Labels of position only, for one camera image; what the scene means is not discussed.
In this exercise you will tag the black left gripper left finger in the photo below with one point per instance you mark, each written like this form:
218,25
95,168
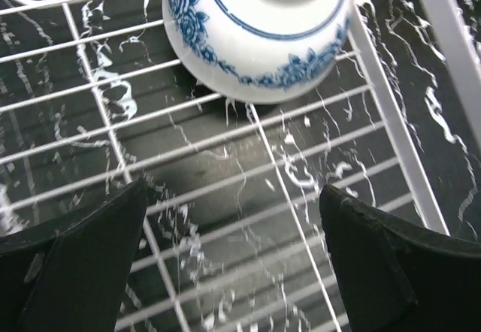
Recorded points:
70,273

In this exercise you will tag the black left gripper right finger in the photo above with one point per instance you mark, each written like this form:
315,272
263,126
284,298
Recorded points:
397,276

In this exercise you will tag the blue floral porcelain bowl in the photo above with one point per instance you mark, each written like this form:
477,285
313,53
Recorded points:
258,51

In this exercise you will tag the white wire dish rack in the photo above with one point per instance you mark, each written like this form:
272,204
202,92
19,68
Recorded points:
92,97

